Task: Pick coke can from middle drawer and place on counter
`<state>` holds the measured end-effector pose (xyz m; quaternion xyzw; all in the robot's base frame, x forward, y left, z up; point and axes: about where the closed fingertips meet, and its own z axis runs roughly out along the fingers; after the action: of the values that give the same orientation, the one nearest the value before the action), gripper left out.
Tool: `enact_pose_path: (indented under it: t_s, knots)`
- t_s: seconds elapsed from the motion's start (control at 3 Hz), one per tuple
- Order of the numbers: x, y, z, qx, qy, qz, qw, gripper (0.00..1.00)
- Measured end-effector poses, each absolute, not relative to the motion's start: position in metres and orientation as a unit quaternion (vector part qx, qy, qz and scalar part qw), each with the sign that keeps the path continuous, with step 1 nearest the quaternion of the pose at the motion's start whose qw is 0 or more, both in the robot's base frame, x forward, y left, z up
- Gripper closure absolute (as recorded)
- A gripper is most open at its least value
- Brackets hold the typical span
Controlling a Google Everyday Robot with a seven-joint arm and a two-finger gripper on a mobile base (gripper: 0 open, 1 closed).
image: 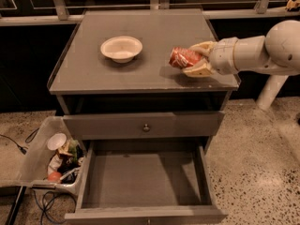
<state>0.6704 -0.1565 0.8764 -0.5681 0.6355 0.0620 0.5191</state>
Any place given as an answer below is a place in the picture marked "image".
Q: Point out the grey drawer cabinet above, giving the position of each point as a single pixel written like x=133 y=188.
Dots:
x=87 y=82

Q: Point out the red coke can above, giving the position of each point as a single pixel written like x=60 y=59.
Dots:
x=184 y=58

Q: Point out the closed grey top drawer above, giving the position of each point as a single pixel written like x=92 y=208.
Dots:
x=143 y=125

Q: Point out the open grey middle drawer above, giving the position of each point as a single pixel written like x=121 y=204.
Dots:
x=151 y=182

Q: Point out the white cup in bin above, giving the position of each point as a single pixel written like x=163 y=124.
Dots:
x=56 y=141

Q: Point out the orange ball in bin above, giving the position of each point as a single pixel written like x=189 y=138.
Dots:
x=55 y=177

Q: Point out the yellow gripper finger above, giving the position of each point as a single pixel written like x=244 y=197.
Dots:
x=201 y=69
x=203 y=48

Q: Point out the yellow object on railing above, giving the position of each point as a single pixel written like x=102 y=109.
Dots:
x=292 y=4

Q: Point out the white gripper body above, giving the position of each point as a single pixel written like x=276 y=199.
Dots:
x=222 y=56

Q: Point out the white paper bowl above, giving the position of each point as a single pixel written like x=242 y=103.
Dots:
x=121 y=49

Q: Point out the clear plastic bin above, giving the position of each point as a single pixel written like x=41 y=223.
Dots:
x=32 y=170

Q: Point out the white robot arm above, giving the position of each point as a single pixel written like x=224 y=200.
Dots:
x=277 y=53

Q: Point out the white diagonal pole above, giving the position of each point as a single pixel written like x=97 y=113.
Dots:
x=270 y=91

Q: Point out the metal window railing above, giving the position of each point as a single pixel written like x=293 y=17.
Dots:
x=27 y=12

